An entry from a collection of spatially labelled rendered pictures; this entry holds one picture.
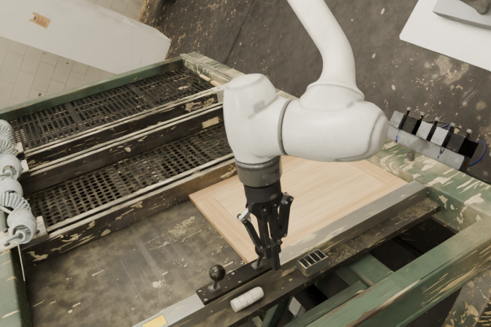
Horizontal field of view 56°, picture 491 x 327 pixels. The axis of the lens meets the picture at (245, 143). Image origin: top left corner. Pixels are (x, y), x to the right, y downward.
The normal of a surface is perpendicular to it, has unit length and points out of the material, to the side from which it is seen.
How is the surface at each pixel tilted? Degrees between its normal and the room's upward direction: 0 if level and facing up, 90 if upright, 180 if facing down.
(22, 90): 90
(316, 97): 27
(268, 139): 52
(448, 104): 0
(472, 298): 0
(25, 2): 90
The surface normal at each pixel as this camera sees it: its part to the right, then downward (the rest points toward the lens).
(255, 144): -0.33, 0.55
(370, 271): -0.14, -0.87
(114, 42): 0.45, 0.43
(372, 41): -0.79, -0.22
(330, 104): -0.34, -0.47
